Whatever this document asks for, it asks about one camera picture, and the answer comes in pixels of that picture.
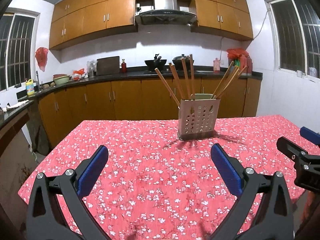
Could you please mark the red bag on counter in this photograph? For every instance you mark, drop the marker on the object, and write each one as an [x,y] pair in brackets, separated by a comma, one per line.
[236,53]

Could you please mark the right window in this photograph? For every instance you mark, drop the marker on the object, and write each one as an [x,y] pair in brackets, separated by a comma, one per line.
[296,35]

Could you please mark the sink faucet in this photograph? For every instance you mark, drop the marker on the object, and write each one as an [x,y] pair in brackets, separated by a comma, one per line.
[38,84]

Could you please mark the beige perforated utensil holder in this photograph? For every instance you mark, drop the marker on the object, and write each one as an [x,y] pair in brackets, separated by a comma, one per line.
[197,117]

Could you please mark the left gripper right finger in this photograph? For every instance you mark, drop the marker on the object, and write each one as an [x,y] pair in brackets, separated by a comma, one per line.
[274,217]

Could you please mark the red plastic bag on wall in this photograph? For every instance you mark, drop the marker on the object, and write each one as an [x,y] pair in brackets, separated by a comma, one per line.
[41,56]

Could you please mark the green basin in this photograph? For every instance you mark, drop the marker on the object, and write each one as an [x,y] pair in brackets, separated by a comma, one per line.
[61,79]

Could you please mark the steel range hood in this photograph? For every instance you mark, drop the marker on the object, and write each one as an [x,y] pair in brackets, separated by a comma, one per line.
[172,12]

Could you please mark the orange red snack bag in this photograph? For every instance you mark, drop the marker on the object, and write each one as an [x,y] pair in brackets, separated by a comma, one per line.
[79,74]

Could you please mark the red floral tablecloth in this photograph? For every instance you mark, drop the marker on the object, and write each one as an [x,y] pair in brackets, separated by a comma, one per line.
[156,186]

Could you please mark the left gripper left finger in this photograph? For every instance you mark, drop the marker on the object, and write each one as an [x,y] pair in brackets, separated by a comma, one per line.
[45,219]

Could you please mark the upper wooden kitchen cabinets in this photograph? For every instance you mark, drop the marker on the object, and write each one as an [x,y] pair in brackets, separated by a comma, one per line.
[77,21]

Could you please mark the black countertop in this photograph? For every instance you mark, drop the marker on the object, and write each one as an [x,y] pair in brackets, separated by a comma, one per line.
[133,73]

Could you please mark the black wok left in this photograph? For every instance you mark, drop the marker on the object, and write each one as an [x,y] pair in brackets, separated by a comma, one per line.
[156,62]

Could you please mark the wooden kitchen cabinets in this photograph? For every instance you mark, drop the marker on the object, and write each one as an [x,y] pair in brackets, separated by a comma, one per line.
[77,21]
[137,99]

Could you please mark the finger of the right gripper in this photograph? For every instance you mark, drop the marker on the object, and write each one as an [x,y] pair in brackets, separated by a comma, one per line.
[291,150]
[310,135]

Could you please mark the lower wooden kitchen cabinets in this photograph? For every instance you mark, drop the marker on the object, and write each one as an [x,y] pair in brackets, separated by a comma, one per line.
[137,99]

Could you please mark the left window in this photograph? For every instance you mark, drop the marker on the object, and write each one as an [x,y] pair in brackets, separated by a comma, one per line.
[16,37]

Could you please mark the dark cutting board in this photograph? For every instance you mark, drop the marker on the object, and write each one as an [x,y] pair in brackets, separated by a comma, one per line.
[108,66]

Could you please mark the red sauce bottle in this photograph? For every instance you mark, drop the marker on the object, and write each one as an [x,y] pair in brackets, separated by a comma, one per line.
[123,66]

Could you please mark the yellow detergent bottle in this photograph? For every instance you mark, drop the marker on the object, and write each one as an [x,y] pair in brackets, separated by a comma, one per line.
[29,85]

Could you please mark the red oil bottles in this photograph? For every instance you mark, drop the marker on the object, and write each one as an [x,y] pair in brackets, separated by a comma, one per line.
[241,62]

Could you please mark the window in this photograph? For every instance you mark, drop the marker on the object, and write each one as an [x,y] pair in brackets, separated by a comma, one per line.
[296,35]
[16,37]

